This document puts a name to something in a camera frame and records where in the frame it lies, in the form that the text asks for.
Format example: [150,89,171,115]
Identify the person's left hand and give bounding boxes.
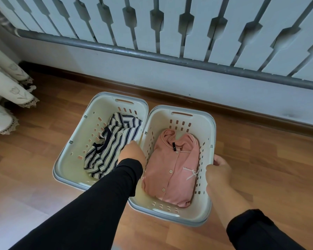
[117,140,147,168]

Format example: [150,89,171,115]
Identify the person's right hand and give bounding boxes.
[206,155,234,193]

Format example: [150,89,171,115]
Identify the white laundry basket pink garment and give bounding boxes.
[127,105,216,227]

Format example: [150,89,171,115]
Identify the person's left forearm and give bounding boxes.
[9,158,144,250]

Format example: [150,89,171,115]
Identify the person's right forearm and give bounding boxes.
[207,183,306,250]

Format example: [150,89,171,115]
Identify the navy white striped garment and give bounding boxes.
[83,112,143,180]

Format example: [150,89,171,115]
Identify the pink buttoned garment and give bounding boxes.
[142,129,200,208]

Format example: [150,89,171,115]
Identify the white laundry basket striped garment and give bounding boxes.
[53,92,149,192]

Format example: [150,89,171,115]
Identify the grey metal pipe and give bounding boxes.
[15,28,313,92]

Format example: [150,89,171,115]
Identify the white slatted radiator cover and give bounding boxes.
[0,0,313,83]

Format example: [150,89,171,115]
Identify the white embroidered curtain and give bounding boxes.
[0,5,40,135]

